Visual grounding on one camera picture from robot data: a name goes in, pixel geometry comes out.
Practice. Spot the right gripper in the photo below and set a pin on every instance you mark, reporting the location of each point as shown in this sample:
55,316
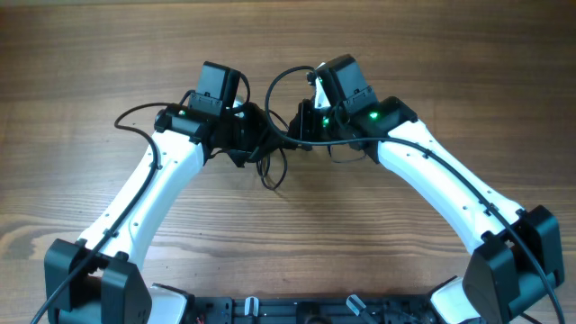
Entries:
303,125

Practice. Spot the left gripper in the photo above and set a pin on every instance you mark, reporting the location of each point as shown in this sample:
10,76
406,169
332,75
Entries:
263,137

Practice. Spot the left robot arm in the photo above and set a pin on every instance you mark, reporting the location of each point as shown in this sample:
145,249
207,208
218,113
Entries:
97,279

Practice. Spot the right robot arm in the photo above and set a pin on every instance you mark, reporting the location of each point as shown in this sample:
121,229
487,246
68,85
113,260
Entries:
516,254

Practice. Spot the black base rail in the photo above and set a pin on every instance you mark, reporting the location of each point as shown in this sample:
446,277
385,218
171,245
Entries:
389,309

